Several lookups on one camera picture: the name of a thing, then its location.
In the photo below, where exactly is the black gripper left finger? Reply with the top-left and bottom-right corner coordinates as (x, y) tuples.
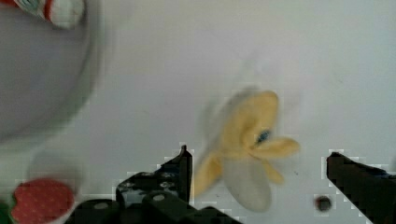
(64, 146), (240, 224)

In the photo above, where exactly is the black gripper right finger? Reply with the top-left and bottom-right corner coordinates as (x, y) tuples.
(326, 152), (396, 224)

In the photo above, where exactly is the yellow plush peeled banana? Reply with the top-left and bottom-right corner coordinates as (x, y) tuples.
(191, 91), (300, 212)

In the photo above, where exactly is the plush strawberry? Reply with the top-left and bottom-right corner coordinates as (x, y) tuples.
(1, 178), (75, 224)

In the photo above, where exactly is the grey round plate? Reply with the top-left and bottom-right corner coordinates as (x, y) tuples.
(1, 0), (103, 145)

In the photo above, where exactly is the red plush ketchup bottle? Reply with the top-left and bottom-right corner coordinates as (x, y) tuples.
(1, 0), (86, 29)

